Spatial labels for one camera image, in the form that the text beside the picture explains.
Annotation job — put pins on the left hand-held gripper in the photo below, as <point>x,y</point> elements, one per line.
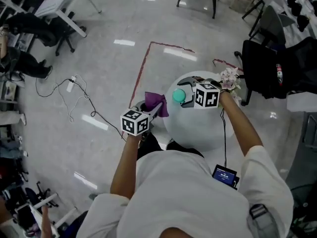
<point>135,123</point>

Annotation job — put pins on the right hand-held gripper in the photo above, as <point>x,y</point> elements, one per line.
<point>208,98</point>

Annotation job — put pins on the purple cloth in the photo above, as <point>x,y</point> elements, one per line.
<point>154,99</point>

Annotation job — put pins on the teal bottle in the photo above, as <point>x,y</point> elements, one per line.
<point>178,95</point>

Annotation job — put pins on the person's left forearm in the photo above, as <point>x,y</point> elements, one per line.
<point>123,167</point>

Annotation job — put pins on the person's right forearm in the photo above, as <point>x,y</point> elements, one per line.
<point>240,125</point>

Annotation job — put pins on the white round side table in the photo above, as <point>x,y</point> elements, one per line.
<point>198,128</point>

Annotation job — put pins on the person's black trousers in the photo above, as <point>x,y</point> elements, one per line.
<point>148,145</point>

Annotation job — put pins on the pink flower bouquet vase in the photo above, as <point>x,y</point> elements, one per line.
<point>229,76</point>

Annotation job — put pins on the black mesh office chair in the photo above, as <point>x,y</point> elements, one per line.
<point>262,66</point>

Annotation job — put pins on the white power strip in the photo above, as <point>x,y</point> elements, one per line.
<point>70,84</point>

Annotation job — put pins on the red label bottle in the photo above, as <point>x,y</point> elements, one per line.
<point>279,74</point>

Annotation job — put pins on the small waist screen device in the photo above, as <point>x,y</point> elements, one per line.
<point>224,176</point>

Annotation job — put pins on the person's white shirt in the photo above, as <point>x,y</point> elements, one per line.
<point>178,197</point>

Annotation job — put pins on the grey chair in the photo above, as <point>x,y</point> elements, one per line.
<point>270,23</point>

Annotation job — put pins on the black swivel chair with coat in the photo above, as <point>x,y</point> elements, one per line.
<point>37,28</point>

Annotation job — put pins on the white shelf with black bags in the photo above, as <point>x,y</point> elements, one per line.
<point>301,6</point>

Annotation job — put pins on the white desk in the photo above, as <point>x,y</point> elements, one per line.
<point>53,1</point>

